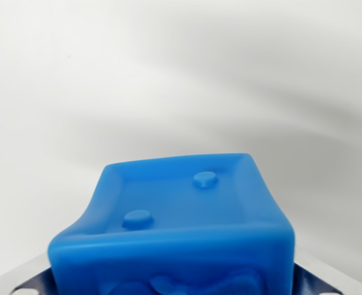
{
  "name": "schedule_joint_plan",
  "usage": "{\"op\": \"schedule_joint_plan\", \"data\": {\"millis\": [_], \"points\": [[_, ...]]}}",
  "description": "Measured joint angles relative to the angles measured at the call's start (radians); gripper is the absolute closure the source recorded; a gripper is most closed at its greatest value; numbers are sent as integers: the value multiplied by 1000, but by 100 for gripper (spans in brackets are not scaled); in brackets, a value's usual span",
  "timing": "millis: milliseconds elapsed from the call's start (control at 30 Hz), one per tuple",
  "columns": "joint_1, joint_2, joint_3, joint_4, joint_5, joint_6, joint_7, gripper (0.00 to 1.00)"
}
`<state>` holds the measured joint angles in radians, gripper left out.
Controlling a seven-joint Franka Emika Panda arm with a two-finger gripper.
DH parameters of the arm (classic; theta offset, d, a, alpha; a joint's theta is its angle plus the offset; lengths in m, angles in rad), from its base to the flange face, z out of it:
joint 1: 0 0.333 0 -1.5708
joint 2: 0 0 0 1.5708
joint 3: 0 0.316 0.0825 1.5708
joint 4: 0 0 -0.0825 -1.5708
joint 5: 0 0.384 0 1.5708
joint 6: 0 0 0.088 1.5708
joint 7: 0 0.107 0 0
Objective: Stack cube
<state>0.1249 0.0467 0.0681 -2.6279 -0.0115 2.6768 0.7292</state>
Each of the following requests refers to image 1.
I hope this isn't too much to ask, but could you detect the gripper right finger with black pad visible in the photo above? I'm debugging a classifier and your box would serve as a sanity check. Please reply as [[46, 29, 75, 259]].
[[294, 247, 362, 295]]

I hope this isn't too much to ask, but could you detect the blue soft toy cube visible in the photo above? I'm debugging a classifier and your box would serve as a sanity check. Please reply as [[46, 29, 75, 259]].
[[47, 152, 297, 295]]

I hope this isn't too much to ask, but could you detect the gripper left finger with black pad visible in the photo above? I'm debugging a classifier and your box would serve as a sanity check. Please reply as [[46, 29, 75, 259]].
[[0, 251, 56, 295]]

